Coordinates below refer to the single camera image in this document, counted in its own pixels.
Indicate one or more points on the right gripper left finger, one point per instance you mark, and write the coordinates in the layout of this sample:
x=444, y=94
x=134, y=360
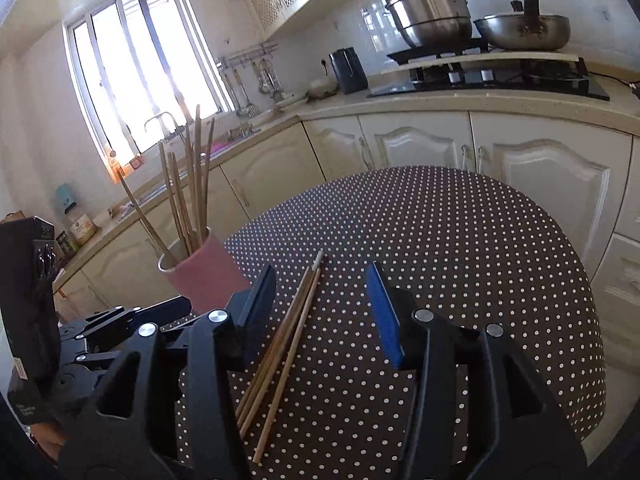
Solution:
x=171, y=416

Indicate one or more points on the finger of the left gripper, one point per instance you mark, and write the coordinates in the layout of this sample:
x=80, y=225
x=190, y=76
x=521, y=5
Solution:
x=128, y=319
x=104, y=362

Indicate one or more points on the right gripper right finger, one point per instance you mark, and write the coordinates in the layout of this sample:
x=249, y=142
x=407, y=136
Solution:
x=480, y=409

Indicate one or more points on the wooden chopstick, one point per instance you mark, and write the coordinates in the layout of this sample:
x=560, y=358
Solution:
x=145, y=221
x=285, y=364
x=197, y=174
x=191, y=182
x=247, y=400
x=183, y=213
x=265, y=374
x=272, y=349
x=208, y=150
x=172, y=198

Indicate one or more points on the pink cup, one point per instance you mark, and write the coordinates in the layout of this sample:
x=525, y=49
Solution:
x=207, y=278

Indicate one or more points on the kitchen window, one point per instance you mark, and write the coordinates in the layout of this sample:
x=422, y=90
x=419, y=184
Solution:
x=132, y=59

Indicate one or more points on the person left hand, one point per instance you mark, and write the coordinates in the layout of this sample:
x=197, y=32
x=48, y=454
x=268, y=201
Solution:
x=50, y=437

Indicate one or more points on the seasoning bottle teal cap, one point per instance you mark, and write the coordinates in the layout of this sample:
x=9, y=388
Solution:
x=81, y=225

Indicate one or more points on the brown polka dot tablecloth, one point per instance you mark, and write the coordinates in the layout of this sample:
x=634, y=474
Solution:
x=328, y=428

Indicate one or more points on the chrome sink faucet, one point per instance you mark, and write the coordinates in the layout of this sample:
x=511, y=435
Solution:
x=163, y=127

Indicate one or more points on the cream lower cabinets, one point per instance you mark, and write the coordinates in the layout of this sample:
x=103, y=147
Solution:
x=517, y=243

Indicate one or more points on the black electric kettle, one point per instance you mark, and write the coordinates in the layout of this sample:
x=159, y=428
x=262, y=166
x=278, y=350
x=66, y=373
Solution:
x=348, y=70

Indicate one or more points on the black gas stove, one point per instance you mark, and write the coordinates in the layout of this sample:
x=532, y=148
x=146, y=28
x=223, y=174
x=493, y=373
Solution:
x=473, y=65

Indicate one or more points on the steel steamer pot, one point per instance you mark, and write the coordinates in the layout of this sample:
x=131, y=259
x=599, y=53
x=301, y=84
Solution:
x=423, y=23

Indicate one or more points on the wall utensil rack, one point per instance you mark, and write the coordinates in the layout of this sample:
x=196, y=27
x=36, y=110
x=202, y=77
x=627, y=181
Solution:
x=251, y=79

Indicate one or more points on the steel wok black handle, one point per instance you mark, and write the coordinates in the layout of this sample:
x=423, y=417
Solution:
x=525, y=30

